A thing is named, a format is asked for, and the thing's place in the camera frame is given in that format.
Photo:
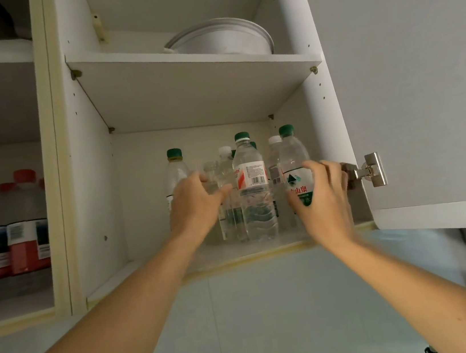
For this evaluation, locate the metal door hinge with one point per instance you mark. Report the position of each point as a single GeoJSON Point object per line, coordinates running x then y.
{"type": "Point", "coordinates": [372, 169]}

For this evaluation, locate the person's right hand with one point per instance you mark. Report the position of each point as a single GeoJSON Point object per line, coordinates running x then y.
{"type": "Point", "coordinates": [333, 212]}

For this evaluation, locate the person's left hand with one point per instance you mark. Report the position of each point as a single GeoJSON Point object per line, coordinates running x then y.
{"type": "Point", "coordinates": [195, 214]}

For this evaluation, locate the person's right forearm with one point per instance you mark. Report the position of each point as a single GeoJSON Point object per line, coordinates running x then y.
{"type": "Point", "coordinates": [427, 298]}

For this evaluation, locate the group of bottles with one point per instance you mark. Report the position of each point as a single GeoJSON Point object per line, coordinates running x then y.
{"type": "Point", "coordinates": [21, 238]}
{"type": "Point", "coordinates": [175, 178]}

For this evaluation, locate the grey wall cabinet door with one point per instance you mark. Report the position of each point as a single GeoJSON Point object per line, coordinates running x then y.
{"type": "Point", "coordinates": [417, 70]}

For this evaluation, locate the white plastic basin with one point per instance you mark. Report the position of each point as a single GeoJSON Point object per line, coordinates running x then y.
{"type": "Point", "coordinates": [222, 41]}

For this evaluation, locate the white wall cabinet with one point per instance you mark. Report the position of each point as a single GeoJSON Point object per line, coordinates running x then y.
{"type": "Point", "coordinates": [186, 90]}

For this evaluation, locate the person's left forearm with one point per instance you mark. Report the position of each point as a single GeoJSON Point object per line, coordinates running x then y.
{"type": "Point", "coordinates": [87, 341]}

